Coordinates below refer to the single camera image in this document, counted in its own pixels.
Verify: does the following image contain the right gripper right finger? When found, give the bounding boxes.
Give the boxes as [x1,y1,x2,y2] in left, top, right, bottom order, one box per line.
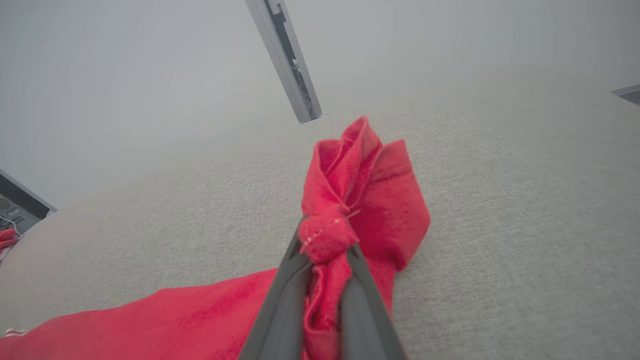
[340,242,407,360]

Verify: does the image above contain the grey metal wall post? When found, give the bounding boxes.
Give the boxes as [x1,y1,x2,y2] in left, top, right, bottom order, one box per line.
[245,0,323,124]

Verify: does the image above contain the red shorts with white stripes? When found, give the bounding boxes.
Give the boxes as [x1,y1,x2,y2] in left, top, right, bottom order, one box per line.
[0,116,431,360]

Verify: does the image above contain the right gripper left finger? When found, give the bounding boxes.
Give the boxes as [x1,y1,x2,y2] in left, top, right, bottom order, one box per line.
[239,215,314,360]

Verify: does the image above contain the dark equipment at left edge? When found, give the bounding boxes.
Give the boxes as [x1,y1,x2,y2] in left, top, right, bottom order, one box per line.
[0,170,57,236]

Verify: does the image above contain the red and white striped jersey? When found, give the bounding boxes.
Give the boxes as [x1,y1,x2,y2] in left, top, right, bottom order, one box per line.
[0,228,20,261]

